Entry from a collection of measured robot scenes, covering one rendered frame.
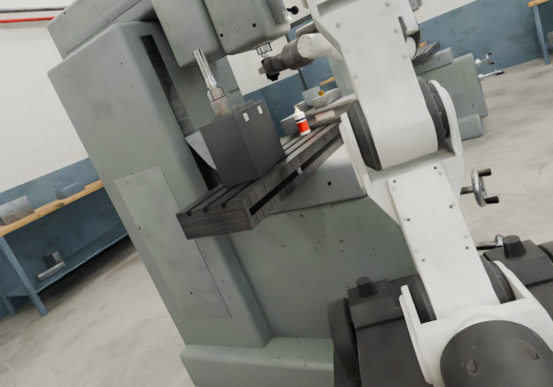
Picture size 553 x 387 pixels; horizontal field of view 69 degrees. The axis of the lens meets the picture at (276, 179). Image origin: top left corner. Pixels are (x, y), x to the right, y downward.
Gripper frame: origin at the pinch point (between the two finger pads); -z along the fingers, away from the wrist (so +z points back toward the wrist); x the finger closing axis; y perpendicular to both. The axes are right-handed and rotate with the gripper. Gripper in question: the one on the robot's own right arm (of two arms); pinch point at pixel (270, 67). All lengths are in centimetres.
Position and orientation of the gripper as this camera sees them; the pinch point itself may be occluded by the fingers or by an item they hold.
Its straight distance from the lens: 145.1
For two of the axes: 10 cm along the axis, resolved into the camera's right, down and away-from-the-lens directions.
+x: -6.6, 4.2, -6.3
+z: 6.5, -1.0, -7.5
